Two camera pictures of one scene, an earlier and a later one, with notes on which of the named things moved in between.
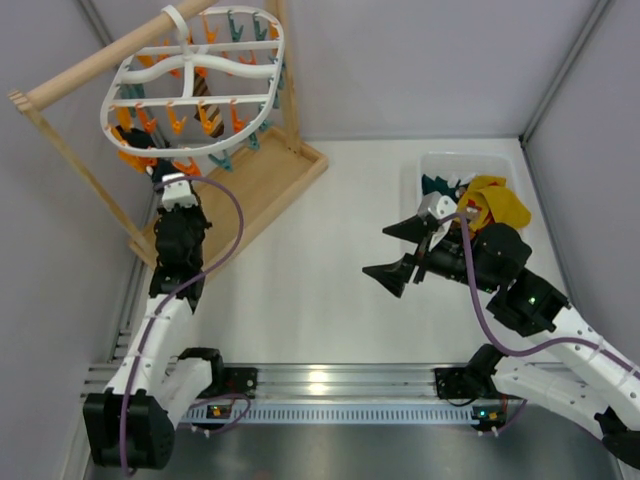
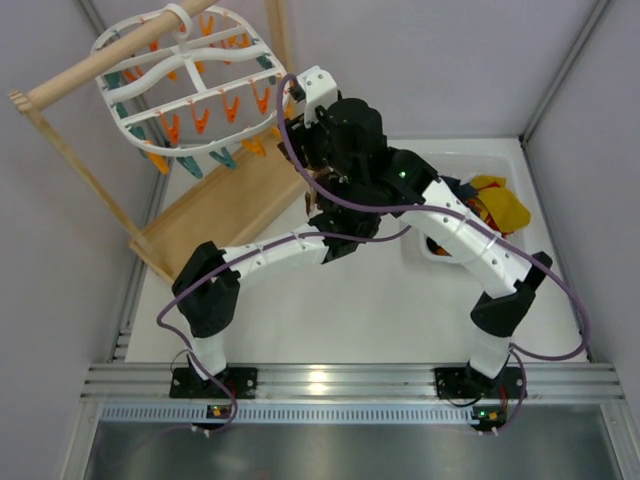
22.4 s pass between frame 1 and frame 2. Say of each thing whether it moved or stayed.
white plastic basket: stayed
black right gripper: moved
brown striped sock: moved
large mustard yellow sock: stayed
